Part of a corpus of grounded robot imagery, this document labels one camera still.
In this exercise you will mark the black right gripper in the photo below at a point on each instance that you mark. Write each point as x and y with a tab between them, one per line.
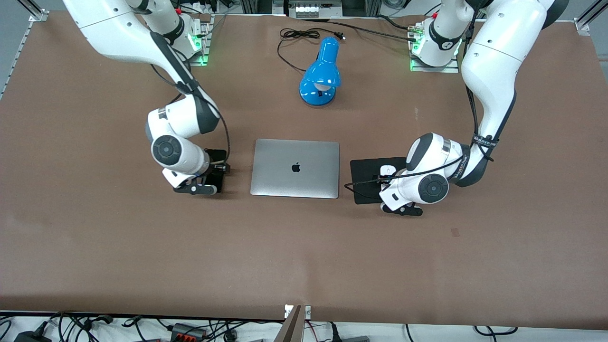
216	164

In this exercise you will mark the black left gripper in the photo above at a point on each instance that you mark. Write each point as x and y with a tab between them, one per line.
390	176

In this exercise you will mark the white computer mouse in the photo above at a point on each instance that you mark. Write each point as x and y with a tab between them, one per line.
388	170

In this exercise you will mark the black smartphone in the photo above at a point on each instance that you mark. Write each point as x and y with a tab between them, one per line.
216	156

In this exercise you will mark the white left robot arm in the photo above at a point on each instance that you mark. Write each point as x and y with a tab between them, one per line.
494	57

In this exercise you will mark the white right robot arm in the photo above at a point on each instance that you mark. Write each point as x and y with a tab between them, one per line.
118	28

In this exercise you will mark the black mouse pad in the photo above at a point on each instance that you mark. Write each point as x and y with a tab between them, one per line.
365	168

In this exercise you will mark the silver laptop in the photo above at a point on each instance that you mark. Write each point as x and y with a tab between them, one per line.
294	183

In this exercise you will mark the blue desk lamp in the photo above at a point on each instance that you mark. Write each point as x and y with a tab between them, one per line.
320	71

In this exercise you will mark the black orange connector box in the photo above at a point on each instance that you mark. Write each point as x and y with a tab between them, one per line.
187	331

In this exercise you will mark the white power strip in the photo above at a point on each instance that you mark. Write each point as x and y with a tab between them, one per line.
306	9

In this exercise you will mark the black power adapter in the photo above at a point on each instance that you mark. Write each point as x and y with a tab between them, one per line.
31	337

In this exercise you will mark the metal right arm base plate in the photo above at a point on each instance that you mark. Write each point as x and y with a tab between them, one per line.
205	45

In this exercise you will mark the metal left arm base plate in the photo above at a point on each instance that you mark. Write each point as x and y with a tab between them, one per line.
451	69

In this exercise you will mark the white post bracket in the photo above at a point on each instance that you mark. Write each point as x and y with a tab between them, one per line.
308	311

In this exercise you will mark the aluminium camera post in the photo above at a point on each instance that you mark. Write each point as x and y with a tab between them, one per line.
292	328

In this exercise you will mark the metal table corner bracket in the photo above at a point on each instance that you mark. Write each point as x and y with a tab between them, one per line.
582	26
38	16

